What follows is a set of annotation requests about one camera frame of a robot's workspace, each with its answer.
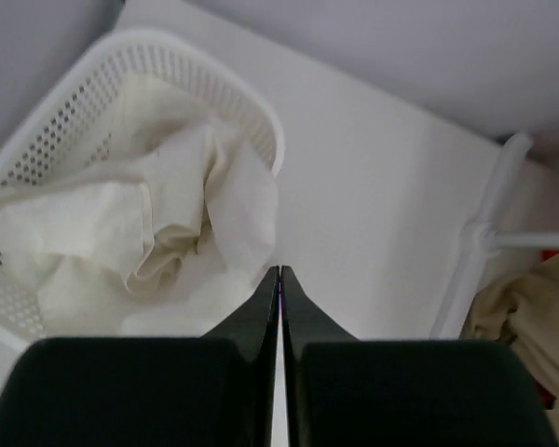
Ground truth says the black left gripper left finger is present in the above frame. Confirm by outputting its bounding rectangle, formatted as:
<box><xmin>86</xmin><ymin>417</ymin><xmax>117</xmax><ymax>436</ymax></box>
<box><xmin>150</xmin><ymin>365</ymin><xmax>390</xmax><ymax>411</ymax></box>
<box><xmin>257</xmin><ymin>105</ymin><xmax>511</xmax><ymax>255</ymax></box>
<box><xmin>0</xmin><ymin>267</ymin><xmax>280</xmax><ymax>446</ymax></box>

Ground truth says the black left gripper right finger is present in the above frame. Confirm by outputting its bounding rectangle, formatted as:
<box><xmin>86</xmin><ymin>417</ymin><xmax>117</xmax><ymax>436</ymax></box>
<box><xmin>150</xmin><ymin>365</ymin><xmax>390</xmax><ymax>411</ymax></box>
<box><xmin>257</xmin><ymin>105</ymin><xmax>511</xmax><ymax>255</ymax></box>
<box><xmin>280</xmin><ymin>266</ymin><xmax>559</xmax><ymax>446</ymax></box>

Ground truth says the white t-shirt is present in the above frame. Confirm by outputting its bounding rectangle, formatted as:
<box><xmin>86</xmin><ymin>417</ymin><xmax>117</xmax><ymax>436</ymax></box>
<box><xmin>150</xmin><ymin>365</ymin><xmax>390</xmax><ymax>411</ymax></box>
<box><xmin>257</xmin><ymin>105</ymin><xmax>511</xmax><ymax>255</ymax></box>
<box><xmin>0</xmin><ymin>74</ymin><xmax>278</xmax><ymax>339</ymax></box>

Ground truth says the dark red t-shirt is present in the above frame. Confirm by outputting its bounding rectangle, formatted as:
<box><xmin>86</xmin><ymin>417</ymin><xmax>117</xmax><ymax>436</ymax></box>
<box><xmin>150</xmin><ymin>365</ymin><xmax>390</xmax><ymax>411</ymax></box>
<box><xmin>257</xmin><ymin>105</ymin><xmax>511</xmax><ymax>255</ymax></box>
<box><xmin>538</xmin><ymin>248</ymin><xmax>559</xmax><ymax>411</ymax></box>

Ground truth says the silver clothes rack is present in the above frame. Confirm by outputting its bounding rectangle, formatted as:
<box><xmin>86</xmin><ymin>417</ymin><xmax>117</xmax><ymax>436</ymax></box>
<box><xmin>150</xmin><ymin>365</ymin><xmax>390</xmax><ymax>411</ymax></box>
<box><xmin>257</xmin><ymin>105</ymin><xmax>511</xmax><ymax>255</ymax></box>
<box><xmin>429</xmin><ymin>133</ymin><xmax>559</xmax><ymax>339</ymax></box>

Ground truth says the white plastic laundry basket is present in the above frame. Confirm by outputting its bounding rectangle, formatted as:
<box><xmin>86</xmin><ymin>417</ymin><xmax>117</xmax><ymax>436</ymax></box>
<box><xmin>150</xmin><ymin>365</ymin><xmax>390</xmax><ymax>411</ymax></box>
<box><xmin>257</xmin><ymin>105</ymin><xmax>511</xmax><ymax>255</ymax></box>
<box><xmin>0</xmin><ymin>30</ymin><xmax>285</xmax><ymax>349</ymax></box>

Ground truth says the beige t-shirt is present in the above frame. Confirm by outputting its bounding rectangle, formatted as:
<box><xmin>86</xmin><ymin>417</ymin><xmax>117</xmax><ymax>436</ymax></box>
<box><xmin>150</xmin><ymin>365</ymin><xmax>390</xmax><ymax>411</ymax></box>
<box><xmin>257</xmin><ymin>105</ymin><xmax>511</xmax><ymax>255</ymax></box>
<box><xmin>460</xmin><ymin>251</ymin><xmax>559</xmax><ymax>411</ymax></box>

